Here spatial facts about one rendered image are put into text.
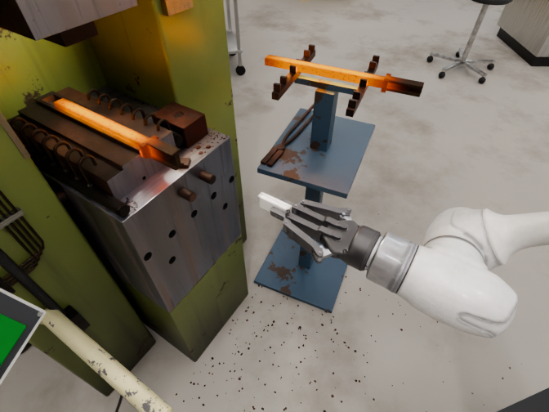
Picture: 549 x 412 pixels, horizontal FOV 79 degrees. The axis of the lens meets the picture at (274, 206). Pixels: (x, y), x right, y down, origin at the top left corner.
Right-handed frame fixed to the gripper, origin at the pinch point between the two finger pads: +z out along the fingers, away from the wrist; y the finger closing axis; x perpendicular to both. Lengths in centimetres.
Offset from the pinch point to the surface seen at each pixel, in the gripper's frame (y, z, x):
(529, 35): 389, -46, -78
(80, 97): 5, 69, 0
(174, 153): -0.5, 25.6, 2.2
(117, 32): 23, 68, 12
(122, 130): 0.0, 43.5, 1.2
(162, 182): -2.1, 31.3, -8.1
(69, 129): -6, 58, -1
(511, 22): 421, -26, -79
